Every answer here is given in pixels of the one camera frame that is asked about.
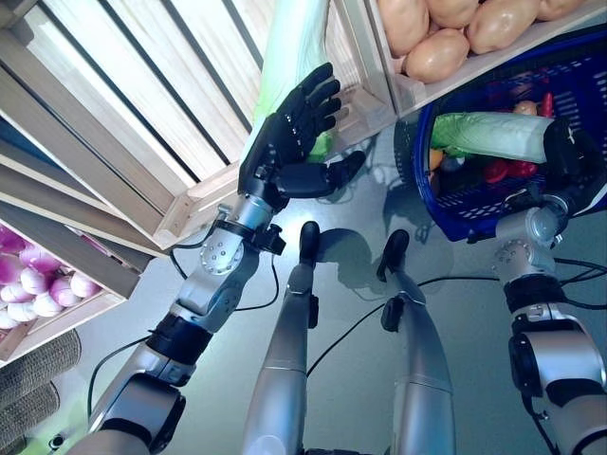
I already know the black robot right foot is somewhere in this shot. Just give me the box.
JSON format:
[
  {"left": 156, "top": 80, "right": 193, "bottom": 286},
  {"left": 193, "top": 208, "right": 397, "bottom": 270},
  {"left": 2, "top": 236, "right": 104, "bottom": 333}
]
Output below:
[{"left": 377, "top": 229, "right": 411, "bottom": 281}]

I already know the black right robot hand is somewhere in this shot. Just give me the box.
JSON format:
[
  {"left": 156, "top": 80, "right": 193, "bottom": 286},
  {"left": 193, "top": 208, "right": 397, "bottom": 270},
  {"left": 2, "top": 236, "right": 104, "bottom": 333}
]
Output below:
[{"left": 543, "top": 118, "right": 607, "bottom": 217}]

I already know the black robot left foot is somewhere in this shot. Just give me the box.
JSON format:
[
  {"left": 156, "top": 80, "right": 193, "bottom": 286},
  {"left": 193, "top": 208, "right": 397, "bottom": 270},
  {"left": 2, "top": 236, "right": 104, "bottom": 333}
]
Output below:
[{"left": 299, "top": 221, "right": 322, "bottom": 269}]

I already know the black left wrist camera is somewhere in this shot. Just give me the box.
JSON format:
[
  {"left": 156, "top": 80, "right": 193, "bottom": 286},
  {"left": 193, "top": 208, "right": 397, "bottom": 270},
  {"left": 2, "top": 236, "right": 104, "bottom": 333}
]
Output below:
[{"left": 253, "top": 226, "right": 288, "bottom": 256}]

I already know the wooden cabbage crate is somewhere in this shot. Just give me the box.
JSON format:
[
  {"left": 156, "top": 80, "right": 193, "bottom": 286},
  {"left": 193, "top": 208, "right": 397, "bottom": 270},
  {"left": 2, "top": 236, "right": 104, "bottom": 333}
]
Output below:
[{"left": 0, "top": 0, "right": 399, "bottom": 252}]

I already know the red bell pepper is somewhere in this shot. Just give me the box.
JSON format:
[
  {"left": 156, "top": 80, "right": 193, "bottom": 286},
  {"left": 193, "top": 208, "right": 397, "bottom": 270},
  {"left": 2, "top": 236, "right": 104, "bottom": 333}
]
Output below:
[{"left": 509, "top": 160, "right": 540, "bottom": 179}]

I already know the blue plastic shopping basket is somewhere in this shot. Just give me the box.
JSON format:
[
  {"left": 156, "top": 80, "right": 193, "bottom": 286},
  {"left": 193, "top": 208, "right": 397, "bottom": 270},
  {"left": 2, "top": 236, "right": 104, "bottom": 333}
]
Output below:
[{"left": 411, "top": 30, "right": 607, "bottom": 243}]

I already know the black robot foot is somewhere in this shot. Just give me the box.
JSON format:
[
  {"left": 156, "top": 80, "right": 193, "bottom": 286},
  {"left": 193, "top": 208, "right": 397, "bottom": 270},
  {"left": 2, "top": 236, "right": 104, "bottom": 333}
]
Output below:
[
  {"left": 299, "top": 221, "right": 322, "bottom": 269},
  {"left": 377, "top": 229, "right": 411, "bottom": 281}
]

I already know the brown potato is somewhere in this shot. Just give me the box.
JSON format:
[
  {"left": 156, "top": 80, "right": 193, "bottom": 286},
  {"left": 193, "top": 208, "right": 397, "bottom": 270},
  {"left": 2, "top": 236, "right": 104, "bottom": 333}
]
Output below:
[
  {"left": 467, "top": 0, "right": 542, "bottom": 56},
  {"left": 424, "top": 0, "right": 480, "bottom": 29},
  {"left": 377, "top": 0, "right": 432, "bottom": 59},
  {"left": 405, "top": 27, "right": 470, "bottom": 85},
  {"left": 535, "top": 0, "right": 587, "bottom": 23}
]

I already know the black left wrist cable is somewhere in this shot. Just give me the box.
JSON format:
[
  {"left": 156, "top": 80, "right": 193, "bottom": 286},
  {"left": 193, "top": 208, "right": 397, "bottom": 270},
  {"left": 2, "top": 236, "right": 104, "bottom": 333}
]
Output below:
[{"left": 87, "top": 244, "right": 281, "bottom": 428}]

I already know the silver robot left leg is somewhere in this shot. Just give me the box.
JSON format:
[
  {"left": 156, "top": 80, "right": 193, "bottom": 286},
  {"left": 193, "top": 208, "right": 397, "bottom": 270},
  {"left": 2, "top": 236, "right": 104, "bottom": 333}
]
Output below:
[{"left": 241, "top": 263, "right": 319, "bottom": 455}]

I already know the wooden potato crate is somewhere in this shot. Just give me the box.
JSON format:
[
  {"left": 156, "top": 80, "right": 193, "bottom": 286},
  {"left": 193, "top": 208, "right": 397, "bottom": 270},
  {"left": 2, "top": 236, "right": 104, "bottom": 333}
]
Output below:
[{"left": 326, "top": 0, "right": 607, "bottom": 119}]

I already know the black tether cable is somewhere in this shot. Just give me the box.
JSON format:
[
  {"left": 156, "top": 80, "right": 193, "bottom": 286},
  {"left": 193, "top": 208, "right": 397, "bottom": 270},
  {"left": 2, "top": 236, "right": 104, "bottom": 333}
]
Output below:
[{"left": 305, "top": 277, "right": 506, "bottom": 378}]

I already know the wooden display shelf frame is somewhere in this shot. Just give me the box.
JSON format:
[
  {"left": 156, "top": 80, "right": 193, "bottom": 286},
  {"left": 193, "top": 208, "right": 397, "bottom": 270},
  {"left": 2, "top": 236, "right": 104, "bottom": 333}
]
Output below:
[{"left": 0, "top": 136, "right": 172, "bottom": 300}]

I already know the red tomato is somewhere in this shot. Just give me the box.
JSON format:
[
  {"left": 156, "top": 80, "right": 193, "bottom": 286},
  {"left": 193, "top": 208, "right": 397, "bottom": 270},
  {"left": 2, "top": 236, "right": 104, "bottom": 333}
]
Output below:
[{"left": 483, "top": 160, "right": 513, "bottom": 185}]

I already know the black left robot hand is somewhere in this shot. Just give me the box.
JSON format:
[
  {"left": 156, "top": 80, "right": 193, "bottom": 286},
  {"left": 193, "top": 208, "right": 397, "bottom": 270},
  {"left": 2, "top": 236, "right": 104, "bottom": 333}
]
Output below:
[{"left": 236, "top": 62, "right": 367, "bottom": 212}]

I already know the napa cabbage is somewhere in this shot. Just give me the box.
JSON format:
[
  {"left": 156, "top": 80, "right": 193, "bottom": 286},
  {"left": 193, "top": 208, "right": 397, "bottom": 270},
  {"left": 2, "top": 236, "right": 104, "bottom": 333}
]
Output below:
[
  {"left": 253, "top": 0, "right": 336, "bottom": 160},
  {"left": 430, "top": 112, "right": 554, "bottom": 165}
]

